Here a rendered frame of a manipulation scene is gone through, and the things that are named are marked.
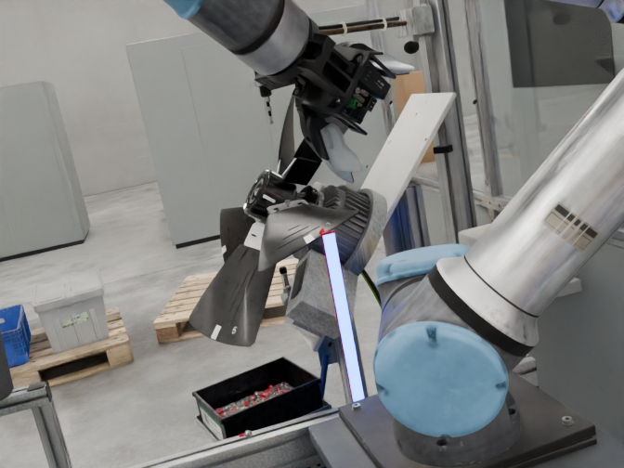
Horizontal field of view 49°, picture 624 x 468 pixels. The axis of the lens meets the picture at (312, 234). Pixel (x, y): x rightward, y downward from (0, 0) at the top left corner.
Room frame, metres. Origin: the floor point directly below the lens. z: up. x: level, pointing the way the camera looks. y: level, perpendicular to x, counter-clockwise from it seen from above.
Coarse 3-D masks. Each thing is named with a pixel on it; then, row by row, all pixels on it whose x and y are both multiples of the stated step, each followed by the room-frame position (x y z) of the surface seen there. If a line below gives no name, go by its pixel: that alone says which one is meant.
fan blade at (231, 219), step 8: (232, 208) 1.80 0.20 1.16; (240, 208) 1.74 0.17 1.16; (224, 216) 1.85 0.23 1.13; (232, 216) 1.79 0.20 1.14; (240, 216) 1.74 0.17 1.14; (248, 216) 1.70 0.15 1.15; (224, 224) 1.85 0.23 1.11; (232, 224) 1.79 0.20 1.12; (240, 224) 1.75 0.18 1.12; (248, 224) 1.72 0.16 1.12; (224, 232) 1.85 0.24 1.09; (232, 232) 1.79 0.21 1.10; (240, 232) 1.75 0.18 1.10; (248, 232) 1.72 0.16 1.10; (224, 240) 1.85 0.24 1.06; (232, 240) 1.79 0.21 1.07; (240, 240) 1.76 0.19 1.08; (232, 248) 1.80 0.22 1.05; (224, 256) 1.84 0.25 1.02
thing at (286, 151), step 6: (288, 108) 1.79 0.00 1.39; (288, 114) 1.79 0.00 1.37; (288, 120) 1.80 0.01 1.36; (288, 126) 1.80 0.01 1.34; (282, 132) 1.74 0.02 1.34; (288, 132) 1.80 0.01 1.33; (282, 138) 1.73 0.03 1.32; (288, 138) 1.80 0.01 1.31; (282, 144) 1.73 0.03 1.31; (288, 144) 1.79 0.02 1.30; (282, 150) 1.72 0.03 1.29; (288, 150) 1.79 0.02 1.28; (294, 150) 1.92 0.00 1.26; (282, 156) 1.72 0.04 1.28; (288, 156) 1.78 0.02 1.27; (288, 162) 1.76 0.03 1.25
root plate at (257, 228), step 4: (256, 224) 1.59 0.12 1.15; (260, 224) 1.59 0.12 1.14; (252, 228) 1.59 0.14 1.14; (256, 228) 1.58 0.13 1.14; (260, 228) 1.58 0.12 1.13; (252, 232) 1.58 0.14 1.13; (256, 232) 1.58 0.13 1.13; (260, 232) 1.58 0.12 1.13; (248, 236) 1.58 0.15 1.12; (252, 236) 1.58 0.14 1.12; (256, 236) 1.57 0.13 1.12; (260, 236) 1.57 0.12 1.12; (248, 240) 1.57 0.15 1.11; (252, 240) 1.57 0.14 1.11; (256, 240) 1.57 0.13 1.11; (260, 240) 1.56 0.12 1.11; (244, 244) 1.57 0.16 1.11; (248, 244) 1.57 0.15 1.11; (252, 244) 1.56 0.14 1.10; (256, 244) 1.56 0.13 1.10; (260, 244) 1.56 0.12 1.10; (256, 248) 1.56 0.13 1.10; (260, 248) 1.55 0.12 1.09
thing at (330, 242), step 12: (324, 240) 1.16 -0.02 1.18; (336, 252) 1.17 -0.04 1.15; (336, 264) 1.17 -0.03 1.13; (336, 276) 1.17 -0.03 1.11; (336, 288) 1.17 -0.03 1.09; (336, 300) 1.16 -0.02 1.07; (348, 312) 1.17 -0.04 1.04; (348, 324) 1.17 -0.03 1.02; (348, 336) 1.17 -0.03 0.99; (348, 348) 1.17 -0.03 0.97; (348, 360) 1.17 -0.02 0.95; (348, 372) 1.16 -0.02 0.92; (360, 384) 1.17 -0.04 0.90; (360, 396) 1.17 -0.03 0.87
